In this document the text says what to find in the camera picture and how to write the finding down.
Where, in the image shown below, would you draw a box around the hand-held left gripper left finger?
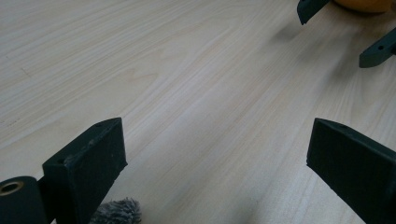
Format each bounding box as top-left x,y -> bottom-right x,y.
42,117 -> 128,224

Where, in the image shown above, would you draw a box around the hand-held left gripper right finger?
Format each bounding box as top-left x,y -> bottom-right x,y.
306,118 -> 396,224

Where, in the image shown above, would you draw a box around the orange plush toy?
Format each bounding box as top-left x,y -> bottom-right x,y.
333,0 -> 394,14

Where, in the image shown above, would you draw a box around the grey fuzzy cloth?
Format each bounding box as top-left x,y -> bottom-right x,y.
90,198 -> 142,224

